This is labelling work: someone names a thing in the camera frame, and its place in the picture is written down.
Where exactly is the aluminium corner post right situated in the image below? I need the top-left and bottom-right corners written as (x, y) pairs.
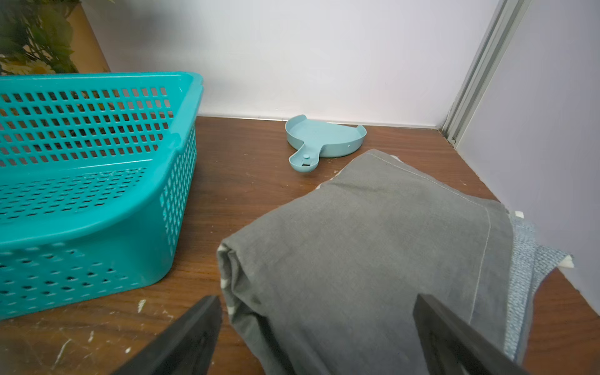
top-left (441, 0), bottom-right (531, 147)

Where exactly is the teal plastic laundry basket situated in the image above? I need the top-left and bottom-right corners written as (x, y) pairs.
top-left (1, 72), bottom-right (204, 320)

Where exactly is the artificial potted plant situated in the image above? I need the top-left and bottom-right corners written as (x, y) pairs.
top-left (1, 1), bottom-right (81, 76)

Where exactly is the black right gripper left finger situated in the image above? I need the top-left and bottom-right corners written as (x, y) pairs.
top-left (114, 295), bottom-right (222, 374)

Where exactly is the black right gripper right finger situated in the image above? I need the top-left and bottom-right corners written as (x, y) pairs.
top-left (412, 294), bottom-right (526, 375)

